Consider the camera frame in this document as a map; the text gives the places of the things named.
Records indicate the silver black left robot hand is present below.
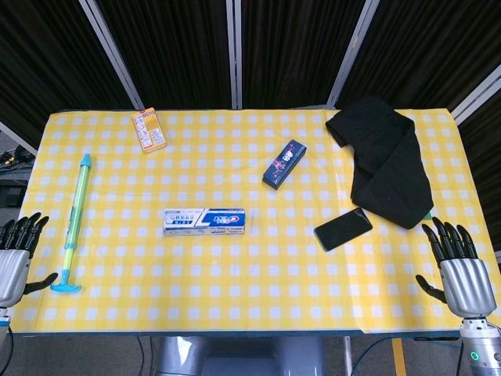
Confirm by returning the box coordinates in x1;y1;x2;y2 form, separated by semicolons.
0;211;59;309

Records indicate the black folded cloth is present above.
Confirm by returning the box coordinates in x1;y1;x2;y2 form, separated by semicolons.
325;95;434;231

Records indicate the white blue toothpaste box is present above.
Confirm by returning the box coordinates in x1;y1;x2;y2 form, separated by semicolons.
162;207;247;237

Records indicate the black cable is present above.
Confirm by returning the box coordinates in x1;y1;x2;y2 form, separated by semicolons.
135;336;158;370

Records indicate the orange printed carton box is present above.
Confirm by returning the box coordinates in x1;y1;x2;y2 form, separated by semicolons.
131;107;168;154

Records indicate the dark blue slim box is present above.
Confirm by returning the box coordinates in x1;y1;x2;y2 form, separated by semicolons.
261;139;308;190

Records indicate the yellow white checkered tablecloth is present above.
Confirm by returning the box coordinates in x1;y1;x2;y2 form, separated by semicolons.
7;107;500;337

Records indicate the grey robot base column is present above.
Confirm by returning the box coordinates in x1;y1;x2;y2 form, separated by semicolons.
158;335;324;376

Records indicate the metal table leg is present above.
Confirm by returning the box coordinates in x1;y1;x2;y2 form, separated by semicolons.
342;335;354;376

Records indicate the green blue water pump toy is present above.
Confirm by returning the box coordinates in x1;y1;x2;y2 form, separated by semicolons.
49;153;94;294

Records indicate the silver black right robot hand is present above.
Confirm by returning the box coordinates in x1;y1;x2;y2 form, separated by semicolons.
415;217;499;318

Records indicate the black smartphone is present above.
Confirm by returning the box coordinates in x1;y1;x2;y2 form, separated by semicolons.
313;208;373;252

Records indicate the blue cable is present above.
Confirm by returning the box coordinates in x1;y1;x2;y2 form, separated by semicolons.
351;336;395;376

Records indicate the dark floor equipment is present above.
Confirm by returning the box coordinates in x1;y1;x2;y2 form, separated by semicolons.
0;146;34;211

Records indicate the grey partition frame post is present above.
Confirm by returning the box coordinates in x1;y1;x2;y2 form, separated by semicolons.
225;0;243;110
77;0;146;110
326;0;377;109
449;62;501;126
0;120;39;156

